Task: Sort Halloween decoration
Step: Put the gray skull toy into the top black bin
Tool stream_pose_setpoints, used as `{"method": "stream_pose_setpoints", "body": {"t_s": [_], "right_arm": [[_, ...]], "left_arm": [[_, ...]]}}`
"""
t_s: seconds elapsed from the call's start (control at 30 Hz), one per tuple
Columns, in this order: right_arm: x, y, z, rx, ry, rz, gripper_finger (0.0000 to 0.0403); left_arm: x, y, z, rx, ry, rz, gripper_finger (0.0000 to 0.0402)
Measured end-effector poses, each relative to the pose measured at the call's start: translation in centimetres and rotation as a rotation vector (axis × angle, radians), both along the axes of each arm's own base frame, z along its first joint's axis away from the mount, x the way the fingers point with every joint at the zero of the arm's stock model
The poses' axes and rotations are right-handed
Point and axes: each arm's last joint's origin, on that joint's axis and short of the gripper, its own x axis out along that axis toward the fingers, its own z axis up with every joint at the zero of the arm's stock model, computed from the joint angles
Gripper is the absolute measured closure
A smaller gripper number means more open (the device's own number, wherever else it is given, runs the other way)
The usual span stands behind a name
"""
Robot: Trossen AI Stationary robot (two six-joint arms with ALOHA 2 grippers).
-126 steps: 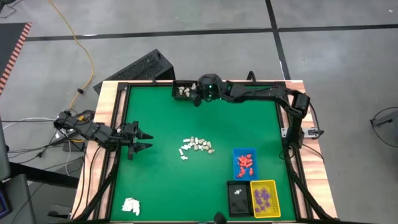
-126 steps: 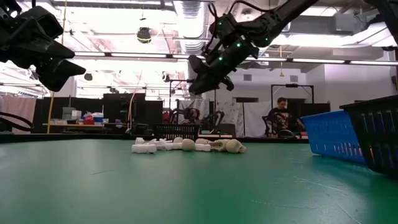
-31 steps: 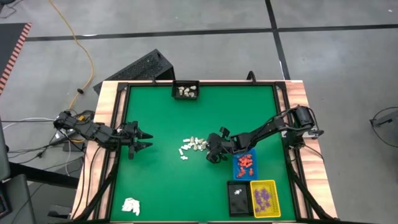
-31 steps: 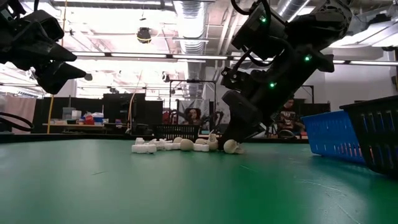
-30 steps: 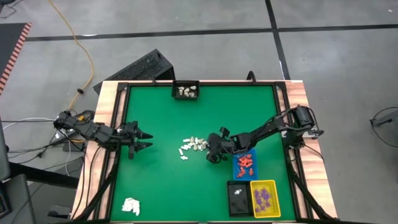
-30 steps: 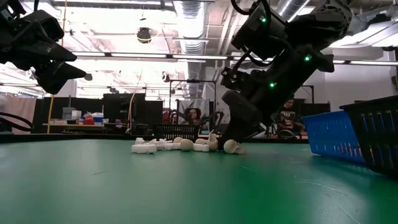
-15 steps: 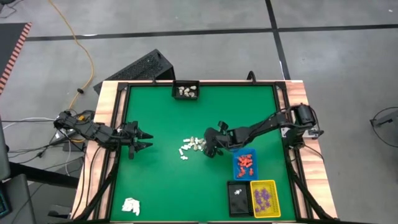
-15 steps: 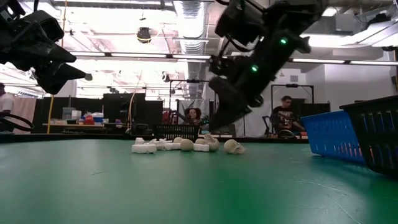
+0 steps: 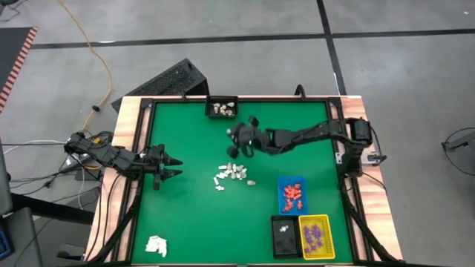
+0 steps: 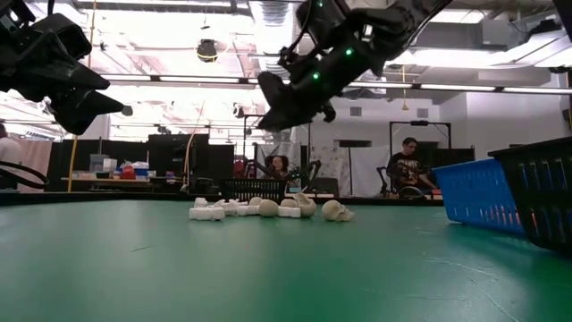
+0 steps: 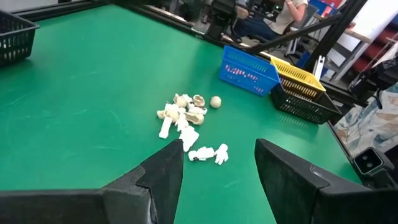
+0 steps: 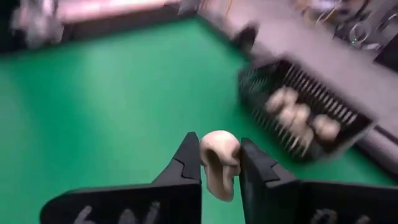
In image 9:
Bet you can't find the black mat with orange stripes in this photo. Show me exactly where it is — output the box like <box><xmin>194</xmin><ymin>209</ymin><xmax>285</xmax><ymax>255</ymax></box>
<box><xmin>0</xmin><ymin>26</ymin><xmax>39</xmax><ymax>114</ymax></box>

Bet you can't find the crumpled white paper piece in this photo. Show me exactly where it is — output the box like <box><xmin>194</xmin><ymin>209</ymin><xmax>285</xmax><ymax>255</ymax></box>
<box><xmin>145</xmin><ymin>235</ymin><xmax>168</xmax><ymax>259</ymax></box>

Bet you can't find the grey furniture panel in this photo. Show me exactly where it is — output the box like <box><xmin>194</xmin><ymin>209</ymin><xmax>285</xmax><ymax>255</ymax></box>
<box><xmin>0</xmin><ymin>205</ymin><xmax>45</xmax><ymax>267</ymax></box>

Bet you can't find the yellow cable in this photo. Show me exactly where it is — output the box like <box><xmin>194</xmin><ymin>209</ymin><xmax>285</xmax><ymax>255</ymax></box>
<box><xmin>57</xmin><ymin>0</ymin><xmax>114</xmax><ymax>131</ymax></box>

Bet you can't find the yellow plastic basket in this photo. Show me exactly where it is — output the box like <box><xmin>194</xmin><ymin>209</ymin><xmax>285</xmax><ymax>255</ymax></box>
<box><xmin>298</xmin><ymin>214</ymin><xmax>337</xmax><ymax>261</ymax></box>

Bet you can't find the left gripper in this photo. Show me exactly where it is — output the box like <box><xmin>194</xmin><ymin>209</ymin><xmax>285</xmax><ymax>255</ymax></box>
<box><xmin>144</xmin><ymin>143</ymin><xmax>183</xmax><ymax>182</ymax></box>

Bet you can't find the black computer tower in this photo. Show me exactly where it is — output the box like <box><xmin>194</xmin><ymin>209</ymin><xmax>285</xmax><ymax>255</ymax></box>
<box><xmin>111</xmin><ymin>57</ymin><xmax>210</xmax><ymax>113</ymax></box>

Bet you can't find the white floor cable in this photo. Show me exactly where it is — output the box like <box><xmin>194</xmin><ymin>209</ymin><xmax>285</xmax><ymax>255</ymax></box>
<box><xmin>1</xmin><ymin>139</ymin><xmax>66</xmax><ymax>155</ymax></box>

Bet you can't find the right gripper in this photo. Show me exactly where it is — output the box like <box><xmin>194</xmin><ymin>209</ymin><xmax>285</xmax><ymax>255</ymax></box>
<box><xmin>230</xmin><ymin>116</ymin><xmax>266</xmax><ymax>156</ymax></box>

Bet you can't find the blue plastic basket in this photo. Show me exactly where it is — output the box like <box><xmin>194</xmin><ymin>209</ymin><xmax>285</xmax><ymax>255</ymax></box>
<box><xmin>277</xmin><ymin>176</ymin><xmax>309</xmax><ymax>217</ymax></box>

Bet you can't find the black furniture beam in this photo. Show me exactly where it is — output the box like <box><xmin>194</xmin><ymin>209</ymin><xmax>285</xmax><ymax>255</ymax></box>
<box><xmin>10</xmin><ymin>191</ymin><xmax>96</xmax><ymax>226</ymax></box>

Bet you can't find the small black plastic basket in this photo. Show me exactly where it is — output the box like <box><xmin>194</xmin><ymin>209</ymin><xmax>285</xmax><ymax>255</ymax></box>
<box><xmin>204</xmin><ymin>95</ymin><xmax>239</xmax><ymax>120</ymax></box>

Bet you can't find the long black plastic basket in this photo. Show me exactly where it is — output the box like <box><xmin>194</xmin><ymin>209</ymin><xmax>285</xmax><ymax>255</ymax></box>
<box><xmin>271</xmin><ymin>215</ymin><xmax>301</xmax><ymax>260</ymax></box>

